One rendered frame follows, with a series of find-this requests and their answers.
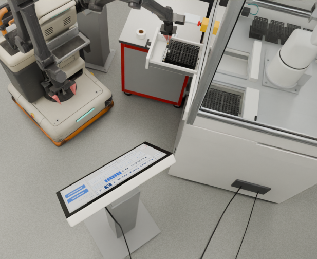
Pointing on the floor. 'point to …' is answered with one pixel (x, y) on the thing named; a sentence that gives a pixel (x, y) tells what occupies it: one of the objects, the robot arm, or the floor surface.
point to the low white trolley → (167, 81)
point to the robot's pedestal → (96, 39)
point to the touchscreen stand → (95, 232)
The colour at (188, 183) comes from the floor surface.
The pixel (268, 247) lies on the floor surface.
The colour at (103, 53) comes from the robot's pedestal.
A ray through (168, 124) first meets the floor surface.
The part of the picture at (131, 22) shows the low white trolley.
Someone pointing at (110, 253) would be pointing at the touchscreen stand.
